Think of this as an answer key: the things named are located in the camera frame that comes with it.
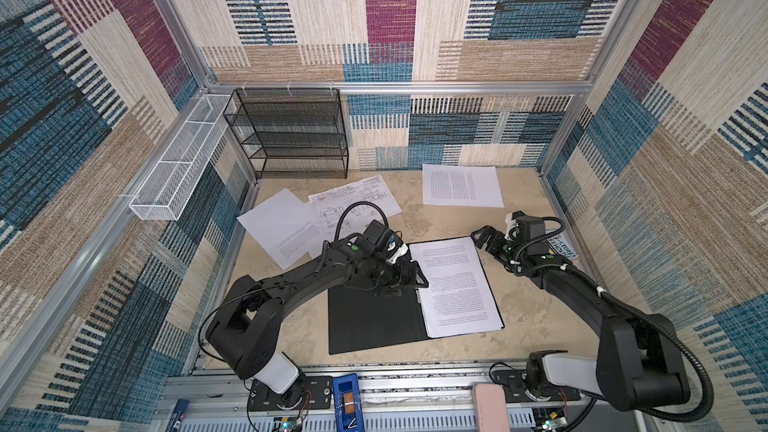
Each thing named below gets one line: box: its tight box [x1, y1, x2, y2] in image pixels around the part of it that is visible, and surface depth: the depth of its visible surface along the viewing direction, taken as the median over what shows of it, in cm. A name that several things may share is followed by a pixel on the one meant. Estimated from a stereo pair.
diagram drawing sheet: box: [308, 174, 403, 242], surface depth 116 cm
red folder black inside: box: [328, 283, 430, 355], surface depth 85 cm
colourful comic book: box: [547, 233, 579, 259], surface depth 98 cm
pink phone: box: [472, 383, 511, 432], surface depth 71 cm
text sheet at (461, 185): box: [422, 164, 504, 208], surface depth 118 cm
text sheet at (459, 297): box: [408, 236, 505, 339], surface depth 91 cm
